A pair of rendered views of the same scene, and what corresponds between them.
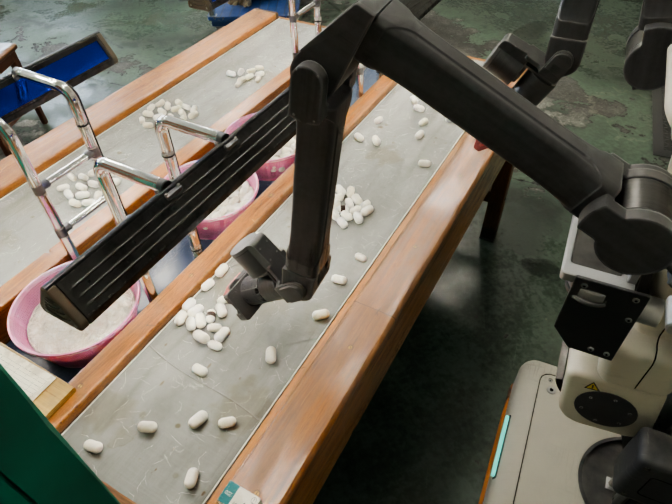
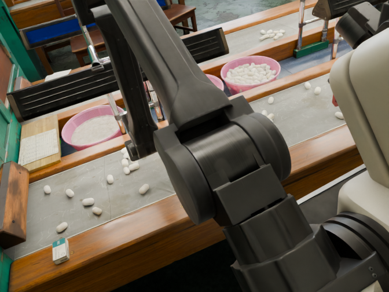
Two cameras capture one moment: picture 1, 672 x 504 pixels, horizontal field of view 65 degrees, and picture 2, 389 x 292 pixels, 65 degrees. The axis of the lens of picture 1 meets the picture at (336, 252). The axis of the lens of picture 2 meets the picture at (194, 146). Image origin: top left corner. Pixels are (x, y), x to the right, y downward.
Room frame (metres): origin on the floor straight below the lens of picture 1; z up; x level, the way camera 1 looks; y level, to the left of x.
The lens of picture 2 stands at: (0.26, -0.46, 1.45)
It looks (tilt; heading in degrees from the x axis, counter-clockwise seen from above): 41 degrees down; 45
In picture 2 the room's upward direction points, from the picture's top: 12 degrees counter-clockwise
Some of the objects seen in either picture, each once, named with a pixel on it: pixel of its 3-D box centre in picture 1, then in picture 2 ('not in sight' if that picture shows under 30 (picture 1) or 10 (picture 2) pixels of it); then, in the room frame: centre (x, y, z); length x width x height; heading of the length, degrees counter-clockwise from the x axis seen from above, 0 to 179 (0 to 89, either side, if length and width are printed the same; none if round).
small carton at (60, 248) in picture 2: (239, 501); (60, 250); (0.30, 0.16, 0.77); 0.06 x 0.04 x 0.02; 59
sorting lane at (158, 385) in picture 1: (352, 201); (268, 124); (1.07, -0.05, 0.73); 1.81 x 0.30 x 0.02; 149
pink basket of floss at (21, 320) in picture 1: (83, 316); (98, 132); (0.72, 0.55, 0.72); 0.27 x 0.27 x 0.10
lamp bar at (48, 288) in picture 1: (200, 180); (124, 69); (0.72, 0.23, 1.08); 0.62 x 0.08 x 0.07; 149
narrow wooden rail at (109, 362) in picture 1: (295, 188); (245, 105); (1.16, 0.11, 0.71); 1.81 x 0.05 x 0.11; 149
